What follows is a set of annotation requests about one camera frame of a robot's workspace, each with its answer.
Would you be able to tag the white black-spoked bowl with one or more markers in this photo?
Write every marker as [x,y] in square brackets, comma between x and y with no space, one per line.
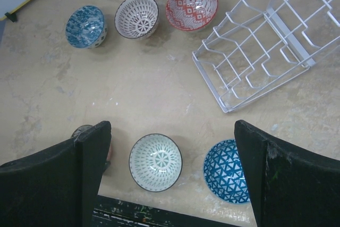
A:
[137,19]

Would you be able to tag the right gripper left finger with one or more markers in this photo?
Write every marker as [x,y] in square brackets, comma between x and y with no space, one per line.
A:
[57,186]

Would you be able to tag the red patterned bowl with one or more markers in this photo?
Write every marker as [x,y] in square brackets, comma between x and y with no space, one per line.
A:
[190,15]

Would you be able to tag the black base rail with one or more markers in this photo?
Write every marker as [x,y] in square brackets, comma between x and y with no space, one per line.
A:
[116,212]

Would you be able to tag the dark blue triangle bowl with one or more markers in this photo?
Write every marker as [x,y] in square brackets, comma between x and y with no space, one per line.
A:
[223,173]

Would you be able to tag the white green-spoked bowl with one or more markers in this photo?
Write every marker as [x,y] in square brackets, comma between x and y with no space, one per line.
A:
[155,162]

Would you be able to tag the light blue patterned bowl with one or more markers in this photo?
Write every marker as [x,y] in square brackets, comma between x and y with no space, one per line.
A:
[86,28]

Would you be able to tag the white wire dish rack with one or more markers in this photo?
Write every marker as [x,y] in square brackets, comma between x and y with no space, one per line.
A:
[261,45]

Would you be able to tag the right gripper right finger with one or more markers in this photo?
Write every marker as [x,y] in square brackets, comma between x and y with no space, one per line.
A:
[288,185]

